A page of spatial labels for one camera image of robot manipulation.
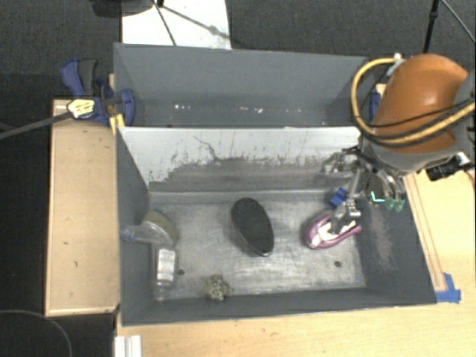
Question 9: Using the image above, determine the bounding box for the black cylinder on white bracket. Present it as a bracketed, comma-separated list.
[425, 152, 470, 181]

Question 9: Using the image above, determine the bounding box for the pale wood board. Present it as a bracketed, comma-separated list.
[44, 98, 122, 318]

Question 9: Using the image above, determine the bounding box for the olive green round sponge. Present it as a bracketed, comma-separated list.
[142, 209, 180, 242]

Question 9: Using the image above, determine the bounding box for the speckled brown lump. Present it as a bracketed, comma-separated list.
[205, 273, 231, 301]

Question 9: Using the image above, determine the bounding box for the purple and white toy shoe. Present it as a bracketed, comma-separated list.
[301, 212, 363, 251]

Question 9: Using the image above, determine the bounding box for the clear plastic bottle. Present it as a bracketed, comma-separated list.
[151, 246, 180, 303]

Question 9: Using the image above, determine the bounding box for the clear glass object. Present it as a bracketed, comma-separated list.
[121, 222, 175, 248]

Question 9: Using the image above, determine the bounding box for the grey metal bin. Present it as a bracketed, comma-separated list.
[112, 42, 438, 327]

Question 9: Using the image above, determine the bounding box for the small blue block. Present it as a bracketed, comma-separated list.
[328, 187, 347, 207]

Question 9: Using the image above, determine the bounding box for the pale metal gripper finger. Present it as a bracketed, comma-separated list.
[345, 199, 362, 222]
[331, 202, 350, 235]

